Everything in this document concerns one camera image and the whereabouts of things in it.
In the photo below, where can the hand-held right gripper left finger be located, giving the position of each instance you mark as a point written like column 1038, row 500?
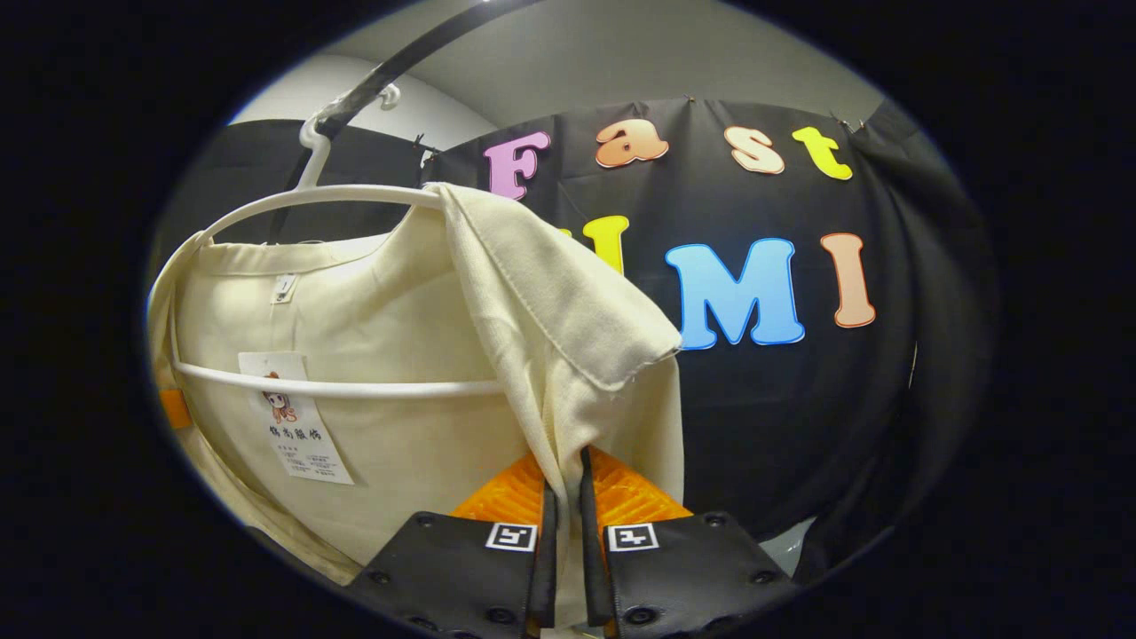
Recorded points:
column 546, row 568

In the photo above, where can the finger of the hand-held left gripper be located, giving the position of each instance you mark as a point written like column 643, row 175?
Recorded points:
column 175, row 408

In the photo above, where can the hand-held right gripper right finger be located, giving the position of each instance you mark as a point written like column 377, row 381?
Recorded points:
column 593, row 568

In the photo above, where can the white plastic hanger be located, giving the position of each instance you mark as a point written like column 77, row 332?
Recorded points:
column 355, row 388

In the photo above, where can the cream collared shirt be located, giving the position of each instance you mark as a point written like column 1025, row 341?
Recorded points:
column 408, row 319

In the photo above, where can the black metal clothes rack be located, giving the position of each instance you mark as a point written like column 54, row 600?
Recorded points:
column 426, row 44

